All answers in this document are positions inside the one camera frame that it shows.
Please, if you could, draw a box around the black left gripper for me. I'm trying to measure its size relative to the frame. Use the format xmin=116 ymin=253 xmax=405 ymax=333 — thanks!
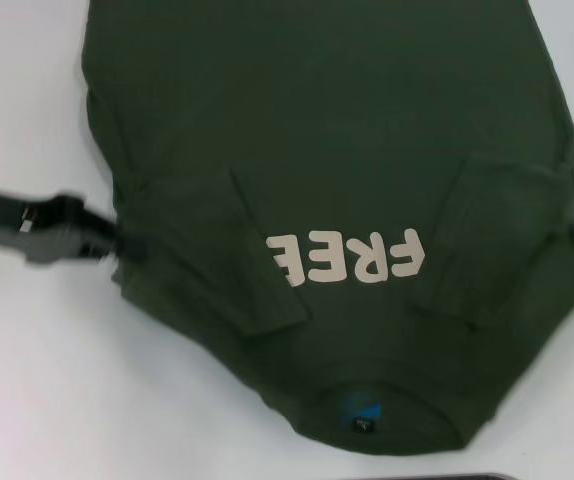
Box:
xmin=0 ymin=184 xmax=149 ymax=267

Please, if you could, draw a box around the dark green FREE t-shirt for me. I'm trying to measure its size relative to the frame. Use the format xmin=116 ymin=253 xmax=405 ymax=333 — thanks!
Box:
xmin=79 ymin=0 xmax=574 ymax=445

